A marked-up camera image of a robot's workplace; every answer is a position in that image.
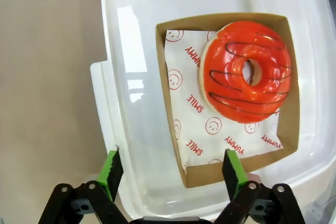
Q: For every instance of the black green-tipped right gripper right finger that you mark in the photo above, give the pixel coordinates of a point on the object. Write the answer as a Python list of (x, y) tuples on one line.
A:
[(232, 171)]

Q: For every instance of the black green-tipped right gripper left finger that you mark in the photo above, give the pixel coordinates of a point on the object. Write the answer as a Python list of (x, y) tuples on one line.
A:
[(110, 171)]

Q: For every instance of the white printed liner paper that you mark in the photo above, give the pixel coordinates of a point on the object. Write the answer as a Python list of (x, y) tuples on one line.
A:
[(194, 129)]

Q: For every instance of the cardboard box of red donut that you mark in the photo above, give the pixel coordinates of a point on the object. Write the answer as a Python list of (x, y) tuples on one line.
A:
[(288, 129)]

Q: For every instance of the red glazed donut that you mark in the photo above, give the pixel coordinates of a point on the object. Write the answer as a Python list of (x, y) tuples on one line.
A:
[(223, 77)]

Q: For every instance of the white display case base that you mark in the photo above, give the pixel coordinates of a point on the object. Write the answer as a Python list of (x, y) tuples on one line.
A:
[(131, 51)]

